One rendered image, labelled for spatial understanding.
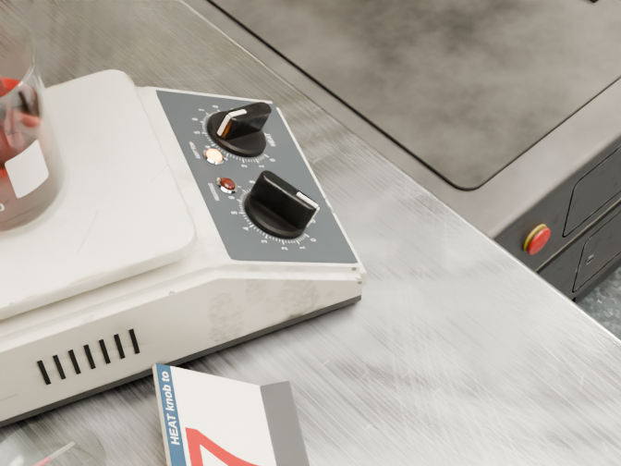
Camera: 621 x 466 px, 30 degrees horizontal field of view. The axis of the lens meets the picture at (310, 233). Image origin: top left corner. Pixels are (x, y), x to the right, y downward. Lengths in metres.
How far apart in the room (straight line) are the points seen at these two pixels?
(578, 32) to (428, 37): 0.16
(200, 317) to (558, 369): 0.17
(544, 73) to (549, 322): 0.69
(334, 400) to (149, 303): 0.10
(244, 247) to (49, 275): 0.09
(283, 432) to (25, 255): 0.14
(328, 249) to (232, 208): 0.05
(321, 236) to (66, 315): 0.13
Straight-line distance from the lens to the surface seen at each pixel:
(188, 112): 0.59
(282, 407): 0.55
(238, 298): 0.53
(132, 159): 0.54
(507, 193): 1.14
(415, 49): 1.27
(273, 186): 0.55
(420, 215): 0.62
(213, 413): 0.53
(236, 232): 0.54
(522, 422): 0.56
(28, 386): 0.54
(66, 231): 0.52
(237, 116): 0.57
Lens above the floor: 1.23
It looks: 52 degrees down
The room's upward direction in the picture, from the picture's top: 3 degrees counter-clockwise
